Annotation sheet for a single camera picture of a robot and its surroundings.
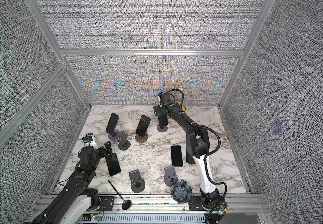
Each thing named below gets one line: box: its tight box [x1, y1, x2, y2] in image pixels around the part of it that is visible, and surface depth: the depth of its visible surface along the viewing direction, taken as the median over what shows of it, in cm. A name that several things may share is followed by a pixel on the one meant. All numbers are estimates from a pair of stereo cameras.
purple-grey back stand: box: [156, 124, 169, 133], surface depth 108 cm
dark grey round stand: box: [118, 130, 131, 151], surface depth 94 cm
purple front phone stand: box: [163, 164, 179, 187], surface depth 78 cm
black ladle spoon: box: [107, 180, 132, 210], surface depth 74 cm
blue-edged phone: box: [105, 112, 120, 136], surface depth 96 cm
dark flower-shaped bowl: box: [170, 179, 193, 204], surface depth 77 cm
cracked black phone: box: [135, 114, 151, 138], surface depth 94 cm
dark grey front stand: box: [128, 169, 146, 194], surface depth 77 cm
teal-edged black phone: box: [105, 152, 121, 176], surface depth 88 cm
